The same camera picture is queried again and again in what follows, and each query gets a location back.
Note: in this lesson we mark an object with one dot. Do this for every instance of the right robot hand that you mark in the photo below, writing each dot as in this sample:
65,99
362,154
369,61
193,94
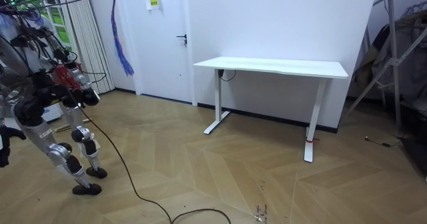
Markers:
87,96

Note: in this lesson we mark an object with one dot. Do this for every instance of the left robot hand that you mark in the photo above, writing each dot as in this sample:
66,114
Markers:
6,140

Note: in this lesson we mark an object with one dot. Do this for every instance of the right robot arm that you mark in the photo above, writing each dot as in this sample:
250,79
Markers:
78,76

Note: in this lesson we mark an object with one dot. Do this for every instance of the red object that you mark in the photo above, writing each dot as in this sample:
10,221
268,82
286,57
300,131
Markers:
64,76

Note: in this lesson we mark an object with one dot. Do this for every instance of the robot legs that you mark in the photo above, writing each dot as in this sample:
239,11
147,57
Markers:
37,134

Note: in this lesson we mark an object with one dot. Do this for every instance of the white box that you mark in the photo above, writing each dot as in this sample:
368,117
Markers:
52,112

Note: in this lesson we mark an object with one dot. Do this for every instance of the wooden stick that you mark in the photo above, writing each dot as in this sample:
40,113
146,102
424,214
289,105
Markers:
63,128

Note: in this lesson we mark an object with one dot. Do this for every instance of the white pleated curtain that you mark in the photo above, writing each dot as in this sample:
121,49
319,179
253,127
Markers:
87,44

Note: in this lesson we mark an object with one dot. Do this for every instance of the white framed window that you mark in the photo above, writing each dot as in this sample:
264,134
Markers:
61,30

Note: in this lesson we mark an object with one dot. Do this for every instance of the robot body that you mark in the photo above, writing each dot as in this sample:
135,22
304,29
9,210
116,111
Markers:
20,62

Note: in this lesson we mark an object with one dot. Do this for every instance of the white door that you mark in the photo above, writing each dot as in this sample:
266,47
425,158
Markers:
160,57

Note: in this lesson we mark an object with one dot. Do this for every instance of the white paper sign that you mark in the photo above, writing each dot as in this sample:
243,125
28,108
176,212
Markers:
153,1

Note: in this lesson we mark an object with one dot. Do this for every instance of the white desk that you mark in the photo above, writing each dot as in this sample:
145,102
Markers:
267,66

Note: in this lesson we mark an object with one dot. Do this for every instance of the grey metal clothes rack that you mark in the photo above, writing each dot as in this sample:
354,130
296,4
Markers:
393,62

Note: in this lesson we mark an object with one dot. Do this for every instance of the hanging clothes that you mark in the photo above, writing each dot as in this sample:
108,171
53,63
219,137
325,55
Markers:
415,50

